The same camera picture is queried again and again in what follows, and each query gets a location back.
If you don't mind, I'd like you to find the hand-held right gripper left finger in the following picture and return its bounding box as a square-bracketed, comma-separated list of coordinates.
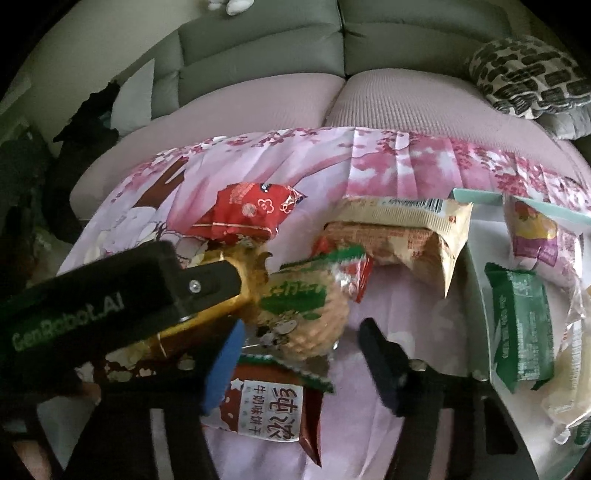
[60, 318, 246, 480]

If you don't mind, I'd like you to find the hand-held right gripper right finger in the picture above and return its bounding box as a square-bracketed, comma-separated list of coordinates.
[358, 318, 541, 480]

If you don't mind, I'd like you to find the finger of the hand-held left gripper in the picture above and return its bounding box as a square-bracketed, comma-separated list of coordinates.
[178, 260, 244, 321]

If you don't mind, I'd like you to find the yellow snack packet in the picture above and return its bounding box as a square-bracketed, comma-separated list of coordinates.
[152, 249, 273, 361]

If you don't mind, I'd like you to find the brown and green biscuit packet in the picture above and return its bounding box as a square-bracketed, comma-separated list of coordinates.
[203, 354, 335, 467]

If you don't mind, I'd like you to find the red snack packet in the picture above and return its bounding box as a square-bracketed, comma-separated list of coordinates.
[187, 182, 308, 243]

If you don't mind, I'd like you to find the round biscuit packet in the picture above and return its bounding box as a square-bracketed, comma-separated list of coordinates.
[252, 244, 375, 361]

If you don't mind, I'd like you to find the teal shallow cardboard box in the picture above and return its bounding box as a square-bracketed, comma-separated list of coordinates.
[450, 187, 591, 480]

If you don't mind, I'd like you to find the beige cracker packet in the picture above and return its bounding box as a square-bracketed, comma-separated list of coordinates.
[316, 196, 474, 298]

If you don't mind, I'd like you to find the green snack packet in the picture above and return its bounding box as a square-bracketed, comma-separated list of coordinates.
[484, 263, 555, 393]

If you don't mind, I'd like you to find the clear-wrapped white bun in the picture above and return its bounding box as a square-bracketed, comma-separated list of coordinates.
[540, 277, 591, 444]

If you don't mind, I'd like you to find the pink snack packet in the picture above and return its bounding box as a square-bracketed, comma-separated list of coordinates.
[501, 194, 585, 287]

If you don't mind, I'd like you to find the pink printed cartoon blanket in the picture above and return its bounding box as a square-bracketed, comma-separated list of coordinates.
[58, 127, 591, 480]

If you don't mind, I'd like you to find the dark cloth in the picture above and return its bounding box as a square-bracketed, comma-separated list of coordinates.
[46, 80, 121, 232]

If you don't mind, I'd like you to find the pale white cushion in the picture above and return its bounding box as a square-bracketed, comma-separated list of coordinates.
[111, 58, 155, 137]

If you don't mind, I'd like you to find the grey-green sofa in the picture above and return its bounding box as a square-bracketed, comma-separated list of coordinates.
[111, 0, 532, 134]

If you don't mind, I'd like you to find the grey and white plush toy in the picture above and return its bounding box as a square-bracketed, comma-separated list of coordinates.
[205, 0, 254, 17]

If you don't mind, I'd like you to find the plain grey pillow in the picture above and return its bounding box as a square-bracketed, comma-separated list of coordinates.
[538, 108, 591, 140]

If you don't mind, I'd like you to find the black-and-white patterned pillow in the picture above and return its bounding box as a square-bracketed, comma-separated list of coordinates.
[468, 37, 591, 120]

